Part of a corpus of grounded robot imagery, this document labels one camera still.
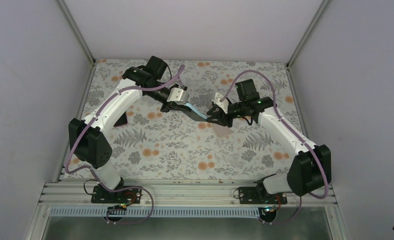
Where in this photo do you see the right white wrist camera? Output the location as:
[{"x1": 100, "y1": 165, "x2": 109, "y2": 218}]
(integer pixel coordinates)
[{"x1": 212, "y1": 92, "x2": 230, "y2": 114}]

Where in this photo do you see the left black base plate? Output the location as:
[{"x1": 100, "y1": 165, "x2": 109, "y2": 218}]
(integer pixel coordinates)
[{"x1": 90, "y1": 185, "x2": 142, "y2": 205}]

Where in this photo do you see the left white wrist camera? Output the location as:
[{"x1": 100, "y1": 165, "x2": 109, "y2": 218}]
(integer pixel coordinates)
[{"x1": 166, "y1": 87, "x2": 190, "y2": 105}]

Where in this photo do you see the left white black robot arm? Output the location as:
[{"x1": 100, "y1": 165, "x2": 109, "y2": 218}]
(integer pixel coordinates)
[{"x1": 63, "y1": 56, "x2": 185, "y2": 203}]

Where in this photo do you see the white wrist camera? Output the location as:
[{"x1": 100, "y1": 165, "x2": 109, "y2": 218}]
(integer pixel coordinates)
[
  {"x1": 166, "y1": 87, "x2": 190, "y2": 105},
  {"x1": 212, "y1": 92, "x2": 230, "y2": 114}
]

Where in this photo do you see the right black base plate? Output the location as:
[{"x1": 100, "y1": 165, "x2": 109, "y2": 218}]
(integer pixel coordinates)
[{"x1": 236, "y1": 186, "x2": 288, "y2": 205}]

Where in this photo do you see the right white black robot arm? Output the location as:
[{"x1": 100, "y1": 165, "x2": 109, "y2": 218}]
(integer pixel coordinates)
[{"x1": 207, "y1": 79, "x2": 331, "y2": 204}]

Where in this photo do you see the aluminium rail frame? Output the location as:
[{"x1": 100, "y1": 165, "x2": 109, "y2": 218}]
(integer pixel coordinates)
[{"x1": 39, "y1": 0, "x2": 337, "y2": 226}]

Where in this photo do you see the floral patterned table mat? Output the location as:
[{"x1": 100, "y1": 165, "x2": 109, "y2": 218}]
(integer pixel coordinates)
[{"x1": 66, "y1": 58, "x2": 318, "y2": 182}]

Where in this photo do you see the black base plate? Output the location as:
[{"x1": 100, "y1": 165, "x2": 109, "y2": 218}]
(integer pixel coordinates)
[
  {"x1": 236, "y1": 186, "x2": 288, "y2": 205},
  {"x1": 90, "y1": 185, "x2": 142, "y2": 205}
]

